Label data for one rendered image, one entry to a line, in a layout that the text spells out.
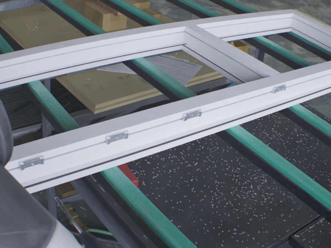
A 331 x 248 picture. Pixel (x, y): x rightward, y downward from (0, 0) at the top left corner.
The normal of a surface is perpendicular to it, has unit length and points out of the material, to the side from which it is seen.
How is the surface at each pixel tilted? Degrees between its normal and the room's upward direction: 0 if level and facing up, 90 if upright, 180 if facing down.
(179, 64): 0
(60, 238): 44
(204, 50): 90
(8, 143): 94
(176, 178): 0
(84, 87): 0
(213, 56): 90
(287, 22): 90
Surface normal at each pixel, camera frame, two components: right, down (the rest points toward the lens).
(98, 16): -0.81, 0.22
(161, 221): 0.11, -0.84
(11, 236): 0.64, -0.33
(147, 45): 0.59, 0.48
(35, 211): 0.76, -0.63
